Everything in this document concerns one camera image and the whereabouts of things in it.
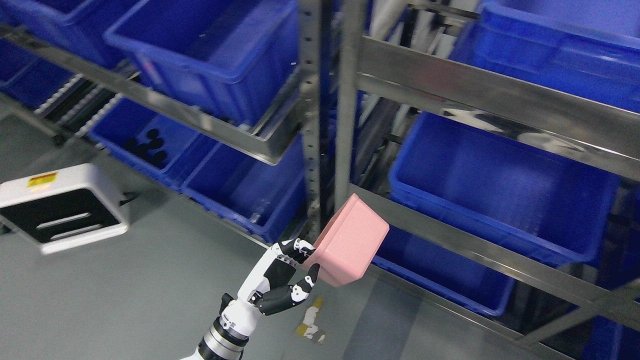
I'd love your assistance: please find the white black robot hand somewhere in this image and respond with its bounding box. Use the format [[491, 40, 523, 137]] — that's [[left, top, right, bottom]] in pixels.
[[219, 238, 320, 340]]

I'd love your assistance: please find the pink plastic storage box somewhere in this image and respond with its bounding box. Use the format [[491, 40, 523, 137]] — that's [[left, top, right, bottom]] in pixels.
[[301, 193, 390, 287]]

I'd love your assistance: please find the white robot forearm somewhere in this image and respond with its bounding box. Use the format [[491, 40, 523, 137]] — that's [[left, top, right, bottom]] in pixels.
[[185, 315, 250, 360]]

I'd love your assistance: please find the steel left shelf rack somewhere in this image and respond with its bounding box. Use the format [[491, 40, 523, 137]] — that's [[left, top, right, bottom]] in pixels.
[[0, 0, 326, 251]]

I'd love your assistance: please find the steel shelf rack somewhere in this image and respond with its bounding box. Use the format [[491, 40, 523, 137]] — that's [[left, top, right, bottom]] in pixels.
[[0, 0, 326, 251], [334, 0, 639, 360]]

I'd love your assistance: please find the steel shelf rack right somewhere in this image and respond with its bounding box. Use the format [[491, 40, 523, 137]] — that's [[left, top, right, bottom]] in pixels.
[[334, 0, 639, 360]]

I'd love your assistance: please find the blue bin lower centre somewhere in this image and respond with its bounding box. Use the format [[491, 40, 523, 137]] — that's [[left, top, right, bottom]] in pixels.
[[182, 136, 306, 243]]

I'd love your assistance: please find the blue bin bottom right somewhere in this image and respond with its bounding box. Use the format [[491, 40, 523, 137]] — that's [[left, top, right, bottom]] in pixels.
[[372, 227, 515, 317]]

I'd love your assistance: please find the blue bin with black items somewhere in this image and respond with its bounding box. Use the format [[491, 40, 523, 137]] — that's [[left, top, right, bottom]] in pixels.
[[89, 98, 218, 193]]

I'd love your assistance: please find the white step stool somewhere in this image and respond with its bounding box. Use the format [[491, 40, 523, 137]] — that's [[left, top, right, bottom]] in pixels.
[[0, 162, 138, 255]]

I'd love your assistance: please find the blue bin upper left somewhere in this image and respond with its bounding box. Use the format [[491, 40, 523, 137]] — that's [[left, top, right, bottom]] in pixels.
[[103, 0, 298, 127]]

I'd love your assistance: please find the large blue bin middle right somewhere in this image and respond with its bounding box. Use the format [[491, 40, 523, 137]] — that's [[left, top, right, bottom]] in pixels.
[[388, 112, 621, 267]]

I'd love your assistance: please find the blue bin far top left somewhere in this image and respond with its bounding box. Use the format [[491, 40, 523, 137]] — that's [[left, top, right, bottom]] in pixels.
[[1, 0, 136, 109]]

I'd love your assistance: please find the blue bin upper right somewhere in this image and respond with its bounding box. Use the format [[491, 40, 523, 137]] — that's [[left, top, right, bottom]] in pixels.
[[450, 0, 640, 112]]

